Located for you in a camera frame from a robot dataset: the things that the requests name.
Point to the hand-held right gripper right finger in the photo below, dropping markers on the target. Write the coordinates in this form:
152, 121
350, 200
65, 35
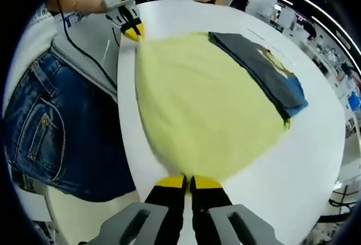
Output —
208, 202

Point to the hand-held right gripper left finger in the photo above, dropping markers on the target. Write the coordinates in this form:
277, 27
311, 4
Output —
166, 200

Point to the yellow grey blue garment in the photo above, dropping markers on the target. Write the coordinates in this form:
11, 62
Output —
197, 101

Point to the person's white printed t-shirt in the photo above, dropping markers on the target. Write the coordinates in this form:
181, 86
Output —
36, 39

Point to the person's blue jeans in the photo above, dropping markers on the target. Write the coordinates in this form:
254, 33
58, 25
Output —
62, 132

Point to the blue plastic bin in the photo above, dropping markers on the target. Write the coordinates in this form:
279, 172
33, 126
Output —
354, 99

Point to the ceiling light strip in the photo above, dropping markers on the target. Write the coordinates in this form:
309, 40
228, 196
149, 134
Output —
324, 11

